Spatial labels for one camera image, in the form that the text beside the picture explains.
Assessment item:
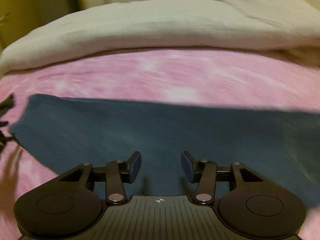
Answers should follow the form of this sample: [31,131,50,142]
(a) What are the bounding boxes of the white rolled duvet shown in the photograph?
[1,0,319,74]

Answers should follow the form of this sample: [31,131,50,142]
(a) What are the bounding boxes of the pink floral bed sheet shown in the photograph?
[0,48,320,240]

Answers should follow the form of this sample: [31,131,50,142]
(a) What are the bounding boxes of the blue denim jeans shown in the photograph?
[9,94,319,207]

